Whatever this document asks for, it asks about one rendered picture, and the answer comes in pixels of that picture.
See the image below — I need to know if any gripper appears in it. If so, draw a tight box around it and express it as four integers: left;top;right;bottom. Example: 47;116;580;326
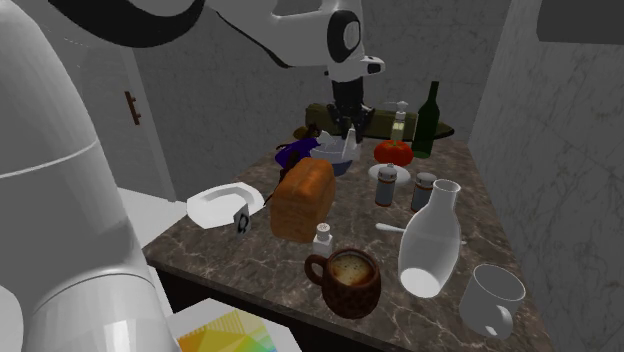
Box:
326;77;377;145

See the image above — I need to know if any olive green long box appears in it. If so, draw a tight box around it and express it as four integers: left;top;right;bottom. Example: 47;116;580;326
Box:
304;102;421;141

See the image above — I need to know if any small brown figure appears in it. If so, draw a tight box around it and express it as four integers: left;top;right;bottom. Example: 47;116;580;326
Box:
292;122;321;143

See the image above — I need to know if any blue and white bowl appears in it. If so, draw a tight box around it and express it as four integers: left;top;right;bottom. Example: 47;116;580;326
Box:
308;128;363;178

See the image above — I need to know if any clear soap dispenser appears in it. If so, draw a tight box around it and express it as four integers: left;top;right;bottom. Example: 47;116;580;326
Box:
382;100;410;144

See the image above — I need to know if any red tomato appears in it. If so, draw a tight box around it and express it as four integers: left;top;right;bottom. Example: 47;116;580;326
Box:
373;139;415;167

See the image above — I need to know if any purple rounded thing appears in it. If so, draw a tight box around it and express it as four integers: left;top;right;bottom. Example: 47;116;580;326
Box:
273;137;321;170

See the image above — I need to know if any small white round plate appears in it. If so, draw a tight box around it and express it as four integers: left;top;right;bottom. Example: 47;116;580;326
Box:
367;162;412;188

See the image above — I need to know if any grey shaker with brown bands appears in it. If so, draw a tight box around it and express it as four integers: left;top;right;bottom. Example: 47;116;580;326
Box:
374;163;399;208
410;171;438;214

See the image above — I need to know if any dark green wine bottle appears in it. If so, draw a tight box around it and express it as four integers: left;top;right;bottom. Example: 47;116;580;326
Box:
411;80;442;160

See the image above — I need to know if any dark brown thin stick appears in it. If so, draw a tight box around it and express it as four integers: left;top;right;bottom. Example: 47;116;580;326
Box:
264;150;301;204

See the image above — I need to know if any brown loaf of bread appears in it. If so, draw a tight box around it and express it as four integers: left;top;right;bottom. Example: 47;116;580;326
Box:
269;156;338;244

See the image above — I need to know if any dark flat plate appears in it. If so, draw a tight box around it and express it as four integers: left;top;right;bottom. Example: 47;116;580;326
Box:
414;121;456;141

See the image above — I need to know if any small white shaker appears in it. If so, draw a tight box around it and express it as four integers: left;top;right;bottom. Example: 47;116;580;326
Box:
311;222;335;259

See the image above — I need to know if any white vase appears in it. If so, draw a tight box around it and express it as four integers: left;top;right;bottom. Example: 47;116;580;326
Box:
397;178;463;299

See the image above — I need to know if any small black and white card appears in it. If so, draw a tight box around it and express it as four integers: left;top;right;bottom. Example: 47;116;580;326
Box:
233;204;253;240

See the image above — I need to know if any white angular plate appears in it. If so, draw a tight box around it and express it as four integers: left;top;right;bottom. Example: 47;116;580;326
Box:
186;181;266;230

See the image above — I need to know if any brown mug with coffee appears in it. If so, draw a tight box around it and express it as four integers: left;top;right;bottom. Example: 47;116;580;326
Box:
303;247;383;321

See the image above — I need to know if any white cup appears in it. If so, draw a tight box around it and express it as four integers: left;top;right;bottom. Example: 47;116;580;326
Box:
457;263;527;340

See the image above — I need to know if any white door with brown handle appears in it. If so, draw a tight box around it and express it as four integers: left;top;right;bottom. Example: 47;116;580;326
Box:
72;42;178;202

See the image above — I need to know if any grey wall cabinet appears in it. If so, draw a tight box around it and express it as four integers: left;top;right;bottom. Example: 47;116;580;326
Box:
535;0;624;47

